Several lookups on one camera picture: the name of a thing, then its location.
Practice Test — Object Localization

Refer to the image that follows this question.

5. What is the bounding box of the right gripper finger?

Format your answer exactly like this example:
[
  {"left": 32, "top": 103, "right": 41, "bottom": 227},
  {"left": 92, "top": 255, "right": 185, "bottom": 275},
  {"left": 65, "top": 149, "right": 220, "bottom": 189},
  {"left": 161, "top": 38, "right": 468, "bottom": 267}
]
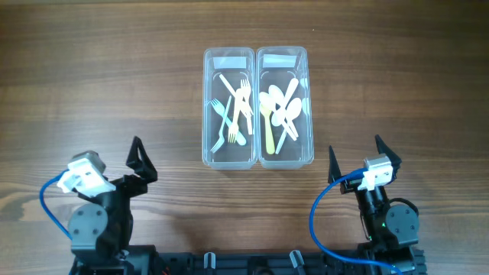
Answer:
[
  {"left": 328, "top": 146, "right": 342, "bottom": 183},
  {"left": 374, "top": 134, "right": 402, "bottom": 170}
]

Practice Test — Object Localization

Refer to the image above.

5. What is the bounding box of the short white spoon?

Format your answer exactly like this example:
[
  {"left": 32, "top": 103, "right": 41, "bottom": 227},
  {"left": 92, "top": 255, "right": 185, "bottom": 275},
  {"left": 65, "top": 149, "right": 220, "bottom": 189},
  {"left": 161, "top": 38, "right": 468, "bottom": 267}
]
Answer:
[{"left": 271, "top": 78, "right": 299, "bottom": 127}]

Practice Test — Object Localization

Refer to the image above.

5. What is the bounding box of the white side-lying fork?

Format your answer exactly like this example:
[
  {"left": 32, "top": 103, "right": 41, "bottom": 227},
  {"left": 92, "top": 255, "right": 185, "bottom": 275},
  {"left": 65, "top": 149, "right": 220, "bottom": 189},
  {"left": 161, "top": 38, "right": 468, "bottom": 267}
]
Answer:
[
  {"left": 211, "top": 96, "right": 232, "bottom": 153},
  {"left": 210, "top": 99, "right": 247, "bottom": 146}
]

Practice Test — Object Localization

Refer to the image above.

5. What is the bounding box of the white plastic spoon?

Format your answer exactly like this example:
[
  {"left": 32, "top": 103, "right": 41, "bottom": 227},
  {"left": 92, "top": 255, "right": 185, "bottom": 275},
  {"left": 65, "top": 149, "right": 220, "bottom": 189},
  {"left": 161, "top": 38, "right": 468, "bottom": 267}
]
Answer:
[
  {"left": 267, "top": 84, "right": 300, "bottom": 138},
  {"left": 258, "top": 91, "right": 298, "bottom": 141}
]

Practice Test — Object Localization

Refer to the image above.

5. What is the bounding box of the white plastic fork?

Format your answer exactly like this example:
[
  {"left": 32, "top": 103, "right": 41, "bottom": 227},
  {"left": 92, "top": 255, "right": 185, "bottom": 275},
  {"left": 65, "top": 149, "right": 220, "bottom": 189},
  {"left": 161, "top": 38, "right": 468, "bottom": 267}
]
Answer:
[{"left": 241, "top": 79, "right": 253, "bottom": 135}]

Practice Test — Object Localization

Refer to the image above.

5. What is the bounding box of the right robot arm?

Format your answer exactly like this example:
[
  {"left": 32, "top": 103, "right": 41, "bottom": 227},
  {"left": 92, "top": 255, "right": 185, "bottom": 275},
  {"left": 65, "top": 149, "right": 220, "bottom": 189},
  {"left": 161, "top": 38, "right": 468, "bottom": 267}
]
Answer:
[{"left": 339, "top": 135, "right": 426, "bottom": 274}]

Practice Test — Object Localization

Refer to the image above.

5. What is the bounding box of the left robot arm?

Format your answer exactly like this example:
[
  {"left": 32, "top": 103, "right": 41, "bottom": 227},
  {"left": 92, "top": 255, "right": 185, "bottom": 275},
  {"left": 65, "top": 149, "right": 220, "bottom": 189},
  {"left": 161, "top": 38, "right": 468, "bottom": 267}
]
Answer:
[{"left": 58, "top": 136, "right": 167, "bottom": 274}]

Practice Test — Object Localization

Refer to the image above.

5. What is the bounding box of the right clear plastic container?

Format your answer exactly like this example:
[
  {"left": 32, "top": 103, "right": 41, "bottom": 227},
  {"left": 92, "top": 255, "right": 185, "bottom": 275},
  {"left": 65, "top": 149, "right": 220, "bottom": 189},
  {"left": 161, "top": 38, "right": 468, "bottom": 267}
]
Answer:
[{"left": 256, "top": 46, "right": 314, "bottom": 170}]

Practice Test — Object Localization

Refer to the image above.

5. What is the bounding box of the clear plastic container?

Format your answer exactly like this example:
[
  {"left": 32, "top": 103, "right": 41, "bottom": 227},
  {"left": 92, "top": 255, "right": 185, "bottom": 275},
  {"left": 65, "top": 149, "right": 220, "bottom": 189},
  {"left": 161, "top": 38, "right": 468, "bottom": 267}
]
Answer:
[
  {"left": 256, "top": 46, "right": 314, "bottom": 170},
  {"left": 202, "top": 47, "right": 258, "bottom": 170}
]

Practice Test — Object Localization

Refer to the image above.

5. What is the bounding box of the left clear plastic container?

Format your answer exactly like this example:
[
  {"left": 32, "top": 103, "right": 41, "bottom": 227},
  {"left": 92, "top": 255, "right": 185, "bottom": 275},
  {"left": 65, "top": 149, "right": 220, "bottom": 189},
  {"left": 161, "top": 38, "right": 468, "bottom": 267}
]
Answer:
[{"left": 202, "top": 47, "right": 258, "bottom": 170}]

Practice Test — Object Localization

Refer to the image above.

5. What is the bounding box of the right blue cable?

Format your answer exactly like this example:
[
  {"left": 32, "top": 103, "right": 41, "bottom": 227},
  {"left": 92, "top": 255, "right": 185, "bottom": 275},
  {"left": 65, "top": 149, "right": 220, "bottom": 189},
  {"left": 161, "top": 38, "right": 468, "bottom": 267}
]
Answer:
[{"left": 309, "top": 167, "right": 404, "bottom": 275}]

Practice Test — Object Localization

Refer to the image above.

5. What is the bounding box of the blue cable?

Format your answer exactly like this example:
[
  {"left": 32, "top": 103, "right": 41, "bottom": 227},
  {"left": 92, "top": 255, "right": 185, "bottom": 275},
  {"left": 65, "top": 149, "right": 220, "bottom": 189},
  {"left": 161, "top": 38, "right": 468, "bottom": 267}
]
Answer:
[
  {"left": 309, "top": 167, "right": 404, "bottom": 275},
  {"left": 39, "top": 170, "right": 73, "bottom": 241}
]

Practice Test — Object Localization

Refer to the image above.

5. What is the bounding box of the left blue cable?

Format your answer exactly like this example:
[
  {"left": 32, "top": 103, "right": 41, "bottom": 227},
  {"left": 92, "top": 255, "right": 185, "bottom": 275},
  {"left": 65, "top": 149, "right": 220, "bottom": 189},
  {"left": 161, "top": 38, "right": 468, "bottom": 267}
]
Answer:
[{"left": 39, "top": 170, "right": 73, "bottom": 241}]

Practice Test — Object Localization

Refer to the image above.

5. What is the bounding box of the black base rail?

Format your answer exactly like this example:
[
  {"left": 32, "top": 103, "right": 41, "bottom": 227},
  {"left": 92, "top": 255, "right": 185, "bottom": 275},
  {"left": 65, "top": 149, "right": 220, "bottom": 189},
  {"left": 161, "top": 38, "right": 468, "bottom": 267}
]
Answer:
[{"left": 68, "top": 250, "right": 427, "bottom": 275}]

